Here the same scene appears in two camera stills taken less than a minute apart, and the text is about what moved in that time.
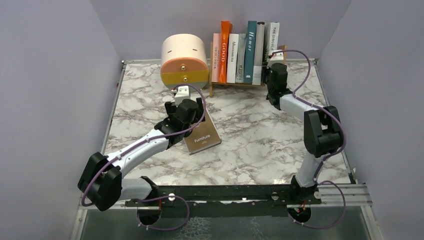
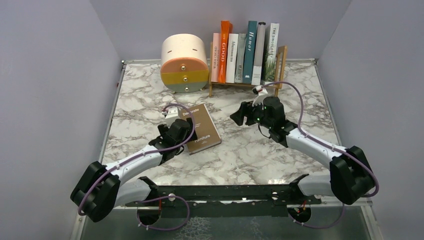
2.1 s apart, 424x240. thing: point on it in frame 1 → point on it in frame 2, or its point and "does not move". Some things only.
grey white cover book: x=259 y=53 does not move
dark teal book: x=250 y=52 does not move
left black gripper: x=199 y=114 → x=190 y=130
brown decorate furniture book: x=205 y=136 does not move
